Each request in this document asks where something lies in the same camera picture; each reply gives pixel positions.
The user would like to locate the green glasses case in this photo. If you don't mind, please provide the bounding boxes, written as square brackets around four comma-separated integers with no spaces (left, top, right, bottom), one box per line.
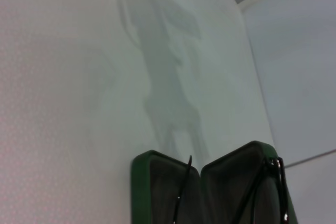
[131,140,300,224]

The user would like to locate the black glasses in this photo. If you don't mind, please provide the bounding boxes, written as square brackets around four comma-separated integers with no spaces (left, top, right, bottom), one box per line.
[172,154,291,224]

